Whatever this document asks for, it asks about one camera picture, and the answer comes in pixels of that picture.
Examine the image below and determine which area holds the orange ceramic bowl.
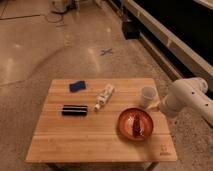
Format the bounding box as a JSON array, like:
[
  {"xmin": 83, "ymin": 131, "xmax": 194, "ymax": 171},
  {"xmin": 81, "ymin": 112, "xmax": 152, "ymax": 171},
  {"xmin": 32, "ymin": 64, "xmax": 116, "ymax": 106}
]
[{"xmin": 117, "ymin": 108, "xmax": 154, "ymax": 141}]

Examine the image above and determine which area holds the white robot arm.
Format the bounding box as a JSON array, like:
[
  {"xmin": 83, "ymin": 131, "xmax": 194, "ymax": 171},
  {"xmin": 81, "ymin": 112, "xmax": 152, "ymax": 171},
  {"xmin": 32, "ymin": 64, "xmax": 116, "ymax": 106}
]
[{"xmin": 154, "ymin": 77, "xmax": 213, "ymax": 127}]

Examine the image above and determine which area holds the clear plastic cup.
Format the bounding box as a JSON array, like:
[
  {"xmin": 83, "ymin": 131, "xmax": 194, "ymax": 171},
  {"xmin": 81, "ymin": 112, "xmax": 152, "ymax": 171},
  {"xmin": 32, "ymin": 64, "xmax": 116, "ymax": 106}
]
[{"xmin": 141, "ymin": 86, "xmax": 157, "ymax": 108}]

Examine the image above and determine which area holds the white tube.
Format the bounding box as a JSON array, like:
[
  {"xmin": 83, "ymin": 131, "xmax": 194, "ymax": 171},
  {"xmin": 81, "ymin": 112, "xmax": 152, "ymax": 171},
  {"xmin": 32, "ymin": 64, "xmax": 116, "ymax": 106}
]
[{"xmin": 94, "ymin": 84, "xmax": 115, "ymax": 111}]

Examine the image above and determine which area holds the wooden table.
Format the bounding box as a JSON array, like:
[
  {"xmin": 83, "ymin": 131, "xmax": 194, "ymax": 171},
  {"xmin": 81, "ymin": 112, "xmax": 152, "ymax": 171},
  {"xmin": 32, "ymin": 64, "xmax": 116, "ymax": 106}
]
[{"xmin": 26, "ymin": 78, "xmax": 177, "ymax": 163}]

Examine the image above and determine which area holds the blue sponge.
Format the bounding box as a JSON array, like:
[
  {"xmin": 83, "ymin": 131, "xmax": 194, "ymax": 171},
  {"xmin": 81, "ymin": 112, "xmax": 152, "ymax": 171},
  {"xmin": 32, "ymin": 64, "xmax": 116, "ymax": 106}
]
[{"xmin": 69, "ymin": 81, "xmax": 86, "ymax": 92}]

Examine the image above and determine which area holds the black rectangular case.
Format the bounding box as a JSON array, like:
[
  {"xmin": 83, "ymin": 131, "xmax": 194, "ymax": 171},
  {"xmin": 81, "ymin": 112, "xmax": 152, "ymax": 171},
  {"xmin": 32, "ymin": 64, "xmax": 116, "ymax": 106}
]
[{"xmin": 61, "ymin": 105, "xmax": 88, "ymax": 116}]

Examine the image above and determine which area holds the white machine base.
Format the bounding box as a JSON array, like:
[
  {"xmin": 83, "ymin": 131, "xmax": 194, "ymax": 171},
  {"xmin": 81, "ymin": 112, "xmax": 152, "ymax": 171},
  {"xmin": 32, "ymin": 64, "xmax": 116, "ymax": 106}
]
[{"xmin": 48, "ymin": 0, "xmax": 79, "ymax": 13}]

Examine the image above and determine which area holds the floor cable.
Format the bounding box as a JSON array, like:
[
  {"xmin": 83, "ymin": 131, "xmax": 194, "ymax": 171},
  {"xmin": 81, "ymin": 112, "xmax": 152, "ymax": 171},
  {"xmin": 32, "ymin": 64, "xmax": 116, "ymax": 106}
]
[{"xmin": 44, "ymin": 10, "xmax": 65, "ymax": 24}]

